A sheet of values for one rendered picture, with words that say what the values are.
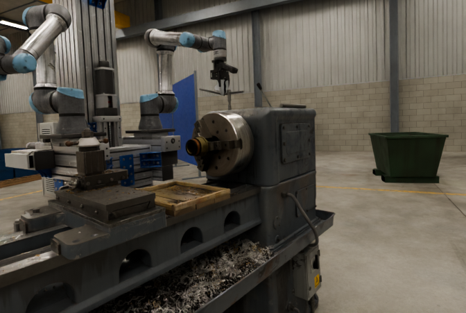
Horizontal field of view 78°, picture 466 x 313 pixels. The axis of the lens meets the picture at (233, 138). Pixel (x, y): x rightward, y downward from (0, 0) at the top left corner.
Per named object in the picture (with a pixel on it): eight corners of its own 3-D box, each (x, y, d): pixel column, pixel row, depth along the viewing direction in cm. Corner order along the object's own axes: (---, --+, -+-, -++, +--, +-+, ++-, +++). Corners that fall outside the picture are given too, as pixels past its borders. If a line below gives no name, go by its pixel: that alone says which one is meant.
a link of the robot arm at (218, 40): (217, 34, 170) (228, 31, 165) (218, 53, 171) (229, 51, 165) (208, 31, 164) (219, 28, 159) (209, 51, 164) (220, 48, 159)
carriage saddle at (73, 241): (100, 203, 122) (99, 189, 122) (168, 225, 92) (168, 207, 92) (13, 224, 99) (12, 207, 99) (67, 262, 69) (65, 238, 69)
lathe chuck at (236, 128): (200, 164, 160) (206, 107, 154) (245, 182, 141) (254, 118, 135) (188, 166, 153) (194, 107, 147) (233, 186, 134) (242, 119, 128)
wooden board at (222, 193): (176, 188, 146) (176, 180, 146) (231, 198, 123) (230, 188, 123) (121, 202, 123) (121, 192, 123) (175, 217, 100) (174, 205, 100)
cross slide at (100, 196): (95, 190, 120) (94, 180, 120) (157, 207, 92) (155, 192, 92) (49, 200, 107) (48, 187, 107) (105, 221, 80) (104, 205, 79)
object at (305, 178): (263, 277, 220) (259, 164, 215) (323, 300, 189) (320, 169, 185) (206, 320, 174) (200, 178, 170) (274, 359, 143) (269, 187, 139)
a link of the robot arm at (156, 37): (136, 24, 181) (189, 28, 153) (150, 28, 190) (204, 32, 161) (134, 44, 184) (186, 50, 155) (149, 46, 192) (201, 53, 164)
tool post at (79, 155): (98, 171, 109) (96, 145, 108) (107, 173, 104) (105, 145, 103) (77, 175, 103) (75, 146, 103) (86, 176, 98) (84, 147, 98)
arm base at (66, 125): (50, 134, 144) (48, 114, 144) (80, 132, 157) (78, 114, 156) (65, 134, 136) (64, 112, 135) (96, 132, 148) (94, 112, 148)
